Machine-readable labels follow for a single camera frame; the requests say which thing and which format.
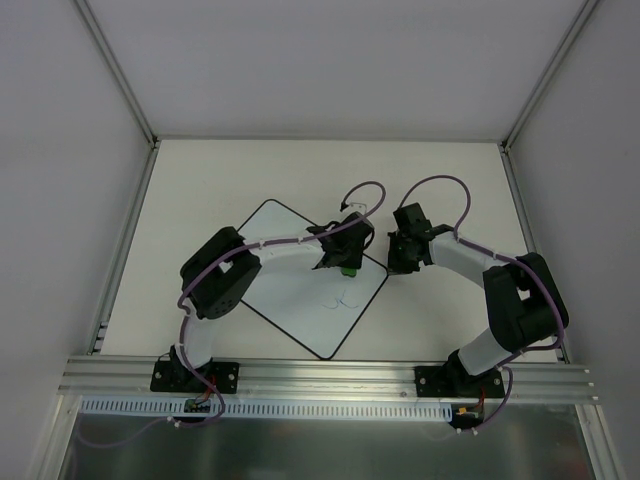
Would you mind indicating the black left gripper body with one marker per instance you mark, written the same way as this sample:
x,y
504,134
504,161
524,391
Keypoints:
x,y
342,258

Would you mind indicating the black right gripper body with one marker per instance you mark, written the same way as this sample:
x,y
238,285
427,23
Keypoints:
x,y
400,255

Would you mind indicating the green bone-shaped eraser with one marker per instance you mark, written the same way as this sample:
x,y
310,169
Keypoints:
x,y
349,272

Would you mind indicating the white whiteboard black frame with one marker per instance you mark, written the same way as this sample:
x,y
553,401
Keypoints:
x,y
316,306

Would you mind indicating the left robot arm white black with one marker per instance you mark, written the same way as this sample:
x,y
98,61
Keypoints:
x,y
218,275

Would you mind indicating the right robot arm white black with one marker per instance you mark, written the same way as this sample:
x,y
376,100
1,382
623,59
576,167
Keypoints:
x,y
523,303

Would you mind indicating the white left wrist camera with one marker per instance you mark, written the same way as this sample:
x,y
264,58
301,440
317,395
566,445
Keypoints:
x,y
351,207

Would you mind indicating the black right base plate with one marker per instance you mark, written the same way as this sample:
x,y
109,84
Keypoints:
x,y
434,381

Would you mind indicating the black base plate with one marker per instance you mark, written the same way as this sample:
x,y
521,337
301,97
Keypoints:
x,y
170,376
434,381

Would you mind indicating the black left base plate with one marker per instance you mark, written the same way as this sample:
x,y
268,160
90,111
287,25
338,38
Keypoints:
x,y
170,376

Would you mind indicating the left aluminium frame post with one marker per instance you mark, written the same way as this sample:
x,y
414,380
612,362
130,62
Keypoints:
x,y
89,18

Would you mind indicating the aluminium frame post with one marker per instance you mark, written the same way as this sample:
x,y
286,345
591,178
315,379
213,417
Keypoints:
x,y
89,18
555,163

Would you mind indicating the aluminium mounting rail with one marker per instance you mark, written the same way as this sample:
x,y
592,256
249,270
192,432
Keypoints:
x,y
534,383

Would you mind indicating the right aluminium frame post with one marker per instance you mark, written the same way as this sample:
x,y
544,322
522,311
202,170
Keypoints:
x,y
555,163

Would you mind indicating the white slotted cable duct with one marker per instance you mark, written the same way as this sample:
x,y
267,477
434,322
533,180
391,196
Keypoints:
x,y
411,411

